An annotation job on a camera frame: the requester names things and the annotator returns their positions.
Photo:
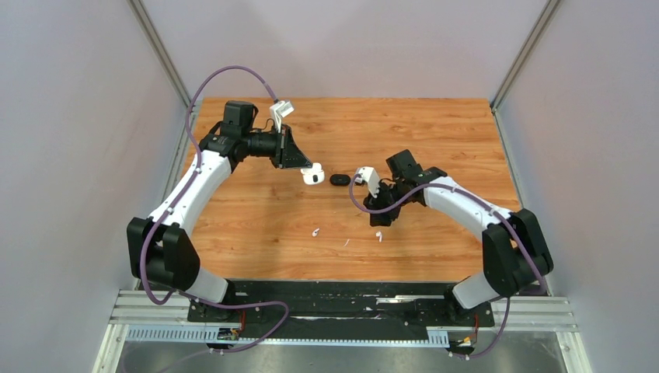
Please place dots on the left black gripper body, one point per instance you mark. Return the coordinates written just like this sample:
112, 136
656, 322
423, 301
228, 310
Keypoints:
282, 144

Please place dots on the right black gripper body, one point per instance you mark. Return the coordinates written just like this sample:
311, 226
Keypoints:
386, 196

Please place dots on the white earbud charging case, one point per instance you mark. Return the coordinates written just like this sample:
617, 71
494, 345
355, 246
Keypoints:
313, 175

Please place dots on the black earbud charging case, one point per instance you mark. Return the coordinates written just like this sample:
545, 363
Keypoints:
339, 180

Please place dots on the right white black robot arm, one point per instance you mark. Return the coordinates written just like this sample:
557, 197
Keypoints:
514, 250

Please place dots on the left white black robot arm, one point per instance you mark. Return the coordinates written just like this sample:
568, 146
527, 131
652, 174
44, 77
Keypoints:
160, 248

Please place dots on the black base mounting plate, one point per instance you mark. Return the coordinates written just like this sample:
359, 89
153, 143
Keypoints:
255, 293

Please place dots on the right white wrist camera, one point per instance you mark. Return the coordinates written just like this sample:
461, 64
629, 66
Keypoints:
368, 176

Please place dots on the white slotted cable duct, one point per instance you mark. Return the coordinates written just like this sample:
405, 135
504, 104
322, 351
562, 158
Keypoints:
214, 335

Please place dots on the left aluminium corner post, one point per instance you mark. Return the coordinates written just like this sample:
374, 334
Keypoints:
149, 29

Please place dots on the aluminium corner post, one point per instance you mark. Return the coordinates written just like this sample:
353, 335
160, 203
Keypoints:
149, 29
538, 28

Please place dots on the aluminium frame rail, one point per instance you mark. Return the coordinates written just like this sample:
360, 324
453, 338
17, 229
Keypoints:
520, 314

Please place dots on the right aluminium corner post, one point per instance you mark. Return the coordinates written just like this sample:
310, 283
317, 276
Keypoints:
538, 28

